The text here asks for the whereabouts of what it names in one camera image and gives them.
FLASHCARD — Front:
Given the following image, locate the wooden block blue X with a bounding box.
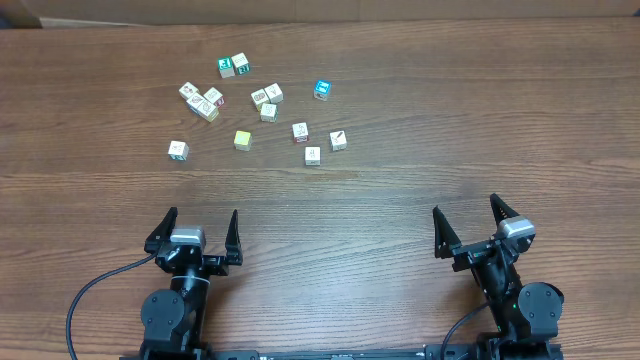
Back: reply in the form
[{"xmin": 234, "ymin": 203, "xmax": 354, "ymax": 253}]
[{"xmin": 329, "ymin": 131, "xmax": 348, "ymax": 151}]

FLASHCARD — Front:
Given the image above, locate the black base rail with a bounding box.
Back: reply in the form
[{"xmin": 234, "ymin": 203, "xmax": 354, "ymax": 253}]
[{"xmin": 119, "ymin": 342, "xmax": 565, "ymax": 360}]

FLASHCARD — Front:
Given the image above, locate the yellow-top wooden block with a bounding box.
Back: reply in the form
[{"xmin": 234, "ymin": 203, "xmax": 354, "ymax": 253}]
[{"xmin": 234, "ymin": 130, "xmax": 252, "ymax": 151}]

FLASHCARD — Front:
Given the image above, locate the wooden block yellow red drawing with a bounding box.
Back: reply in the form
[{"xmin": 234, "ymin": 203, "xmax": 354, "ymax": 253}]
[{"xmin": 251, "ymin": 89, "xmax": 270, "ymax": 111}]

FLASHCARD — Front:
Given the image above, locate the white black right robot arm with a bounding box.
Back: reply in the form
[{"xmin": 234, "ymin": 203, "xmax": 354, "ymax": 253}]
[{"xmin": 432, "ymin": 193, "xmax": 564, "ymax": 359}]

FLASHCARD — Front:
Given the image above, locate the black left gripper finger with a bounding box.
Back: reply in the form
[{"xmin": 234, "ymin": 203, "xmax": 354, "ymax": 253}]
[
  {"xmin": 144, "ymin": 207, "xmax": 178, "ymax": 253},
  {"xmin": 225, "ymin": 210, "xmax": 243, "ymax": 266}
]

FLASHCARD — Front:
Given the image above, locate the wooden block red U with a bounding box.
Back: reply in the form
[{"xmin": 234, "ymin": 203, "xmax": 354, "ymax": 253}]
[{"xmin": 203, "ymin": 87, "xmax": 225, "ymax": 107}]

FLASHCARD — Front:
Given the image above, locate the wooden block blue T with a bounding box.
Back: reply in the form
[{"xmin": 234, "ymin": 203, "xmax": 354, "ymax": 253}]
[{"xmin": 186, "ymin": 93, "xmax": 205, "ymax": 114}]

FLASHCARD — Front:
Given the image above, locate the wooden block elephant drawing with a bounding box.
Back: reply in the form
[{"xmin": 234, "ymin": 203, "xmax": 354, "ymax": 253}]
[{"xmin": 260, "ymin": 103, "xmax": 278, "ymax": 123}]

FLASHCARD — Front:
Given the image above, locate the wooden block green R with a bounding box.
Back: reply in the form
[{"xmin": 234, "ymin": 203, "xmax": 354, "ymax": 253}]
[{"xmin": 231, "ymin": 53, "xmax": 251, "ymax": 75}]

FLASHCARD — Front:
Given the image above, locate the blue-top wooden block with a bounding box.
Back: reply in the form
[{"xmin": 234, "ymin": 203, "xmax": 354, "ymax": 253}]
[{"xmin": 313, "ymin": 80, "xmax": 332, "ymax": 101}]

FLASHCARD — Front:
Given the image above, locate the wooden block green J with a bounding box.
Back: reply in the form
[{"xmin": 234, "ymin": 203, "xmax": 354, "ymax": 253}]
[{"xmin": 168, "ymin": 140, "xmax": 190, "ymax": 161}]

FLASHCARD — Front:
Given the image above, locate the wooden block red 3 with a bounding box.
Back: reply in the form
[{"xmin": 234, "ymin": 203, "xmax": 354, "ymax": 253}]
[{"xmin": 292, "ymin": 122, "xmax": 309, "ymax": 143}]

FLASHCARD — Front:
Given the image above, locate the wooden block far left cluster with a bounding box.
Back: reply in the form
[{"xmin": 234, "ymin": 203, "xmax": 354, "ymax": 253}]
[{"xmin": 179, "ymin": 82, "xmax": 199, "ymax": 100}]

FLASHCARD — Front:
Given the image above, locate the green-top wooden block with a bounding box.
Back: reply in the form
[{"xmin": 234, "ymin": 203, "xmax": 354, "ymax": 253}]
[{"xmin": 217, "ymin": 57, "xmax": 235, "ymax": 78}]

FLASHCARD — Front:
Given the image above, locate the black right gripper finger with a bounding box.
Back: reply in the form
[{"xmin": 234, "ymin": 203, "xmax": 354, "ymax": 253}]
[
  {"xmin": 489, "ymin": 193, "xmax": 520, "ymax": 226},
  {"xmin": 432, "ymin": 206, "xmax": 461, "ymax": 259}
]

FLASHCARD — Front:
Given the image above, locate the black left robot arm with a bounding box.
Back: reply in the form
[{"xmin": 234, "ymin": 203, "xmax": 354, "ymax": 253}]
[{"xmin": 139, "ymin": 207, "xmax": 243, "ymax": 359}]

